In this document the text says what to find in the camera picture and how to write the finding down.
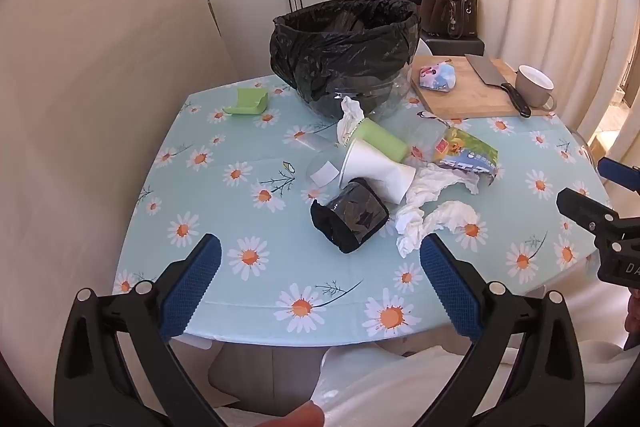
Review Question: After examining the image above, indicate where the green yellow snack packet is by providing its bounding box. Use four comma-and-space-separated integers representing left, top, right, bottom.
431, 127, 498, 179

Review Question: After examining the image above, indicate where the large white tissue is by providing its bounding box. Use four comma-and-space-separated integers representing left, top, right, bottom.
394, 164, 480, 258

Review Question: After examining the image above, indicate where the pink blue wrapper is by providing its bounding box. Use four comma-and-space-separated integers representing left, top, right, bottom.
419, 61, 457, 93

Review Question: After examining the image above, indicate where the clear plastic bag with sticker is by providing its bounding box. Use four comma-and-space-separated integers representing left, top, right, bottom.
302, 134, 347, 188

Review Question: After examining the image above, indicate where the green curved plastic piece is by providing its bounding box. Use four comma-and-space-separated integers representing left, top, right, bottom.
224, 87, 268, 115

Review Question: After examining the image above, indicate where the white sleeved forearm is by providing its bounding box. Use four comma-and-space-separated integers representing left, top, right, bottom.
310, 340, 639, 426

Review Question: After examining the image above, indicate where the black bag lined trash bin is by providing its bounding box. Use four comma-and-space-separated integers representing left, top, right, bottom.
269, 0, 420, 120

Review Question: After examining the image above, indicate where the person's right hand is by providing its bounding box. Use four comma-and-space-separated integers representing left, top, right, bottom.
625, 288, 640, 349

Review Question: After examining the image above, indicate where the person's left hand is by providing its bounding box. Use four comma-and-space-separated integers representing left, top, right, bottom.
258, 401, 324, 427

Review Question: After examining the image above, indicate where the beige ceramic mug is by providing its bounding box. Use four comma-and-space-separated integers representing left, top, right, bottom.
515, 65, 556, 112

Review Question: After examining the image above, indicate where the black box under handbag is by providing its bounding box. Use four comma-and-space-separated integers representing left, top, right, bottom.
422, 35, 485, 56

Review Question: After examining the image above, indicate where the brown leather handbag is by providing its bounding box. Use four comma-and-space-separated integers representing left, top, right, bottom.
420, 0, 478, 40

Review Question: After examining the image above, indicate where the white paper cup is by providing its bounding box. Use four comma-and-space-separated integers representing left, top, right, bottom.
340, 140, 416, 205

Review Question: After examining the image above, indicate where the white chair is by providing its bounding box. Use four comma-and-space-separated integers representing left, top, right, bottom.
416, 39, 433, 56

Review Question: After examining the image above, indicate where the daisy print blue tablecloth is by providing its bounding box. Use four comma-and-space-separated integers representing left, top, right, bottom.
113, 76, 608, 347

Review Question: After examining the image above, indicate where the steel cleaver black handle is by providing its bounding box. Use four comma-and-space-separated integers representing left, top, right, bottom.
465, 54, 532, 118

